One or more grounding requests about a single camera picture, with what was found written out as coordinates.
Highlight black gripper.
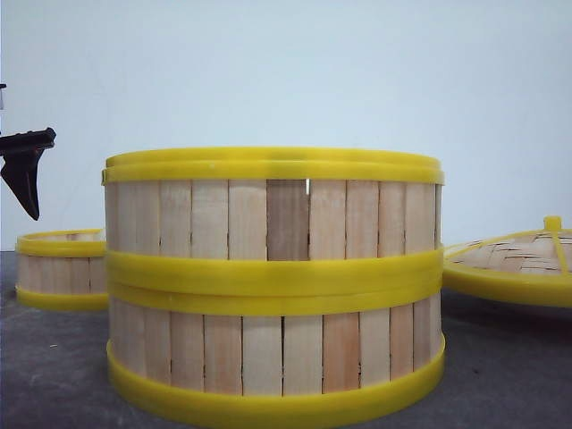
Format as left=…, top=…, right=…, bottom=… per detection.
left=0, top=83, right=56, bottom=220

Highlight bamboo steamer basket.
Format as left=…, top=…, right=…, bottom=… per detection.
left=103, top=147, right=443, bottom=296
left=107, top=294, right=445, bottom=428
left=15, top=229, right=108, bottom=311

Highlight bamboo steamer lid yellow rim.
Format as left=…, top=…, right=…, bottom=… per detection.
left=443, top=215, right=571, bottom=307

